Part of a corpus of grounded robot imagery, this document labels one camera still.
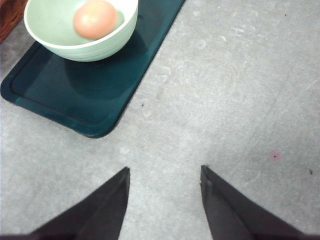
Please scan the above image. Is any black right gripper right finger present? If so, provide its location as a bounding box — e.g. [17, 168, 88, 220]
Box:
[200, 165, 320, 240]

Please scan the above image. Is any light green ceramic bowl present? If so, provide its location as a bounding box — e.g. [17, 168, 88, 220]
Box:
[24, 0, 139, 62]

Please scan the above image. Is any brown egg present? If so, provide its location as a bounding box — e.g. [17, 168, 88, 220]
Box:
[73, 0, 118, 40]

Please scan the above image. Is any brown wicker basket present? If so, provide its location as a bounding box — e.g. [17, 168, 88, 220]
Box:
[0, 0, 28, 44]

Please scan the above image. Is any dark teal rectangular tray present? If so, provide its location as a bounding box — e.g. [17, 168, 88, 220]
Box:
[0, 0, 184, 139]

